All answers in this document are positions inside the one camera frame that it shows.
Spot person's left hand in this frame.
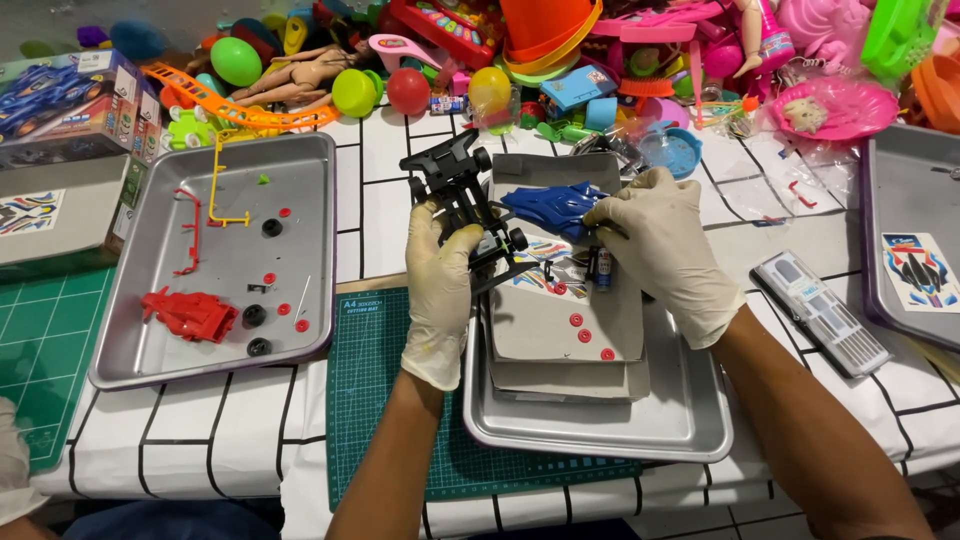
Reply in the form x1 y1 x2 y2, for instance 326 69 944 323
401 198 486 392

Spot person's right hand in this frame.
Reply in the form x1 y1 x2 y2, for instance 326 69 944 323
583 166 748 351

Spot blue toy car body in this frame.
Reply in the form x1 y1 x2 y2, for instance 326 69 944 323
501 181 612 245

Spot black toy car chassis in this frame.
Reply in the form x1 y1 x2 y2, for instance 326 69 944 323
399 129 541 297

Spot colourful sticker sheet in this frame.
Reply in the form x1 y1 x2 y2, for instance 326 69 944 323
517 238 595 301
881 232 960 314
0 189 66 238

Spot grey flattened cardboard box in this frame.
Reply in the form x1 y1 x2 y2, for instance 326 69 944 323
487 153 652 403

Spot small green cutting mat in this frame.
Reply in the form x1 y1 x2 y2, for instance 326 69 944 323
326 287 643 513

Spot metal tray with purple rim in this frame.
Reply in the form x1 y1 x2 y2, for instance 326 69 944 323
861 123 960 354
88 132 337 393
462 285 735 464

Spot clear screwdriver set case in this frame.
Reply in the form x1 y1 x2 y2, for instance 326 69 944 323
750 249 894 379

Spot heap of colourful plastic toys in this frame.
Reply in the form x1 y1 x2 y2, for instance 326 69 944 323
18 0 960 181

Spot red toy car body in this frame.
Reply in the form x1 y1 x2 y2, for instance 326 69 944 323
141 286 240 345

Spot yellow plastic sprue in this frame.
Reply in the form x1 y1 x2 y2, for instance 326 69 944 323
207 138 251 228

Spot white tablecloth with black grid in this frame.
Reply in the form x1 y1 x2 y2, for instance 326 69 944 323
30 105 960 540

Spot red plastic sprue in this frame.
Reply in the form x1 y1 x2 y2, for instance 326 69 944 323
172 187 202 277

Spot open grey cardboard box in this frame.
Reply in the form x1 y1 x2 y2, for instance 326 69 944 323
0 155 148 268

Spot large green cutting mat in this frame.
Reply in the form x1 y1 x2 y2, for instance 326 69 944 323
0 266 117 474

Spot printed toy car box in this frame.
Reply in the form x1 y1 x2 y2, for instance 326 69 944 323
0 49 163 171

